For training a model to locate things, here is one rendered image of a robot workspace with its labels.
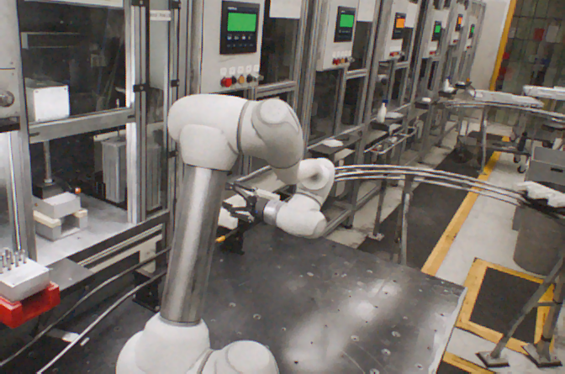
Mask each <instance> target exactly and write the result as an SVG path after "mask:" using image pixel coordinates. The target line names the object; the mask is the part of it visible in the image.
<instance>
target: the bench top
mask: <svg viewBox="0 0 565 374"><path fill-rule="evenodd" d="M222 242H223V241H222ZM222 242H220V243H219V244H217V245H215V246H214V248H213V254H212V259H211V264H210V269H209V279H208V285H207V290H206V295H205V300H203V310H202V316H201V318H202V320H203V322H204V323H205V324H206V325H207V327H208V329H209V343H210V347H209V348H210V350H222V349H223V348H224V347H225V346H227V345H230V344H232V343H235V342H238V341H251V342H255V343H258V344H260V345H263V346H265V347H266V348H268V349H269V351H270V352H271V353H272V355H273V357H274V359H275V362H276V364H277V366H278V370H279V374H436V373H437V370H438V368H439V365H440V364H441V358H442V357H443V353H444V354H445V351H446V347H447V345H448V341H449V339H450V337H451V332H452V330H453V328H454V324H455V322H456V321H457V318H458V316H459V313H460V310H461V308H462V304H463V301H464V298H465V297H466V293H467V292H468V287H464V286H463V285H460V284H456V283H454V282H450V281H447V280H444V279H441V278H438V277H436V276H433V275H431V274H427V273H424V272H422V271H417V270H415V269H414V268H412V267H408V266H404V265H400V264H399V263H396V262H393V261H388V259H385V258H382V257H379V256H377V255H373V254H369V253H367V252H364V251H362V250H358V249H357V248H354V247H351V246H348V245H343V244H340V243H337V242H334V241H333V240H330V239H327V238H325V237H322V236H320V237H318V238H316V239H307V238H303V237H299V236H295V235H292V234H289V233H286V232H284V231H283V229H281V228H279V227H276V226H274V225H271V224H267V223H265V222H264V221H262V222H260V223H259V224H258V225H255V226H253V227H252V228H250V229H248V231H246V232H245V233H243V244H242V250H245V251H246V252H245V253H244V254H243V255H239V254H237V253H235V252H232V250H228V249H226V248H223V247H221V246H220V245H221V244H222ZM332 245H335V247H333V246H332ZM334 273H337V274H338V275H334ZM393 279H395V281H396V282H393ZM134 289H135V282H133V283H131V284H130V285H128V286H127V287H124V289H122V290H120V291H119V292H116V293H114V294H113V295H111V296H109V298H106V299H104V300H103V301H101V302H100V303H96V304H94V306H93V307H91V308H88V309H87V310H85V311H83V312H82V313H80V314H78V315H77V316H76V317H74V318H71V319H69V320H67V321H66V322H65V323H63V324H61V325H59V326H57V327H56V328H57V329H62V330H65V331H66V332H69V333H72V334H78V335H80V334H81V333H82V332H83V331H84V330H85V329H86V328H87V327H89V326H90V325H92V323H93V322H94V321H95V320H96V319H97V318H98V317H100V316H101V314H103V313H104V312H105V311H106V310H107V309H109V308H111V307H112V305H113V304H114V303H116V302H118V301H119V300H120V299H121V298H122V297H123V296H124V295H126V294H127V293H129V292H131V291H132V290H134ZM312 297H313V298H314V300H312V299H311V298H312ZM132 298H134V294H133V295H132V296H130V297H129V299H127V300H125V301H124V302H122V303H121V304H120V305H119V306H118V307H117V308H116V309H115V310H114V311H113V312H111V313H110V314H109V315H108V316H107V317H106V318H105V319H104V320H103V321H102V322H100V323H98V325H97V326H96V327H95V328H94V329H93V330H92V331H90V332H89V334H88V335H87V336H86V337H88V338H89V340H88V341H87V343H86V344H85V345H83V346H80V345H76V346H75V347H73V348H72V349H71V351H70V352H69V353H68V354H67V355H66V356H63V357H62V359H61V360H60V361H59V362H57V363H55V364H54V365H53V367H52V368H51V369H49V370H48V371H47V372H46V373H44V374H117V373H116V367H117V361H118V358H119V354H120V353H121V351H122V349H123V348H124V347H125V344H126V343H127V341H128V340H130V339H131V338H132V337H133V335H135V334H138V333H139V332H141V331H144V329H145V325H146V324H147V323H148V322H149V321H150V320H151V319H152V317H153V316H155V315H157V313H153V312H151V311H150V310H148V309H147V308H145V307H143V306H141V305H139V304H138V303H134V302H132ZM69 344H70V343H67V342H64V341H61V340H58V339H55V338H52V337H49V336H45V335H44V336H43V337H41V338H40V340H38V341H37V342H35V343H34V344H33V345H31V346H30V347H29V348H28V349H27V350H26V351H25V352H22V353H21V354H20V356H18V357H17V358H15V359H13V360H12V361H10V362H9V364H7V365H6V366H4V367H2V368H1V369H0V374H35V373H36V372H37V371H39V370H41V369H42V368H43V367H45V365H46V364H47V363H48V362H51V361H52V360H53V359H54V358H55V356H58V355H59V354H60V353H61V352H62V351H63V350H64V349H65V348H66V347H67V346H68V345H69Z"/></svg>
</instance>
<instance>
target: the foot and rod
mask: <svg viewBox="0 0 565 374"><path fill-rule="evenodd" d="M42 144H43V157H44V171H45V179H42V180H38V181H35V182H31V193H33V196H35V197H37V198H39V199H43V200H45V199H47V198H52V197H55V196H59V194H62V193H65V192H66V181H65V180H62V179H60V178H58V177H55V176H53V177H51V165H50V140H45V141H42Z"/></svg>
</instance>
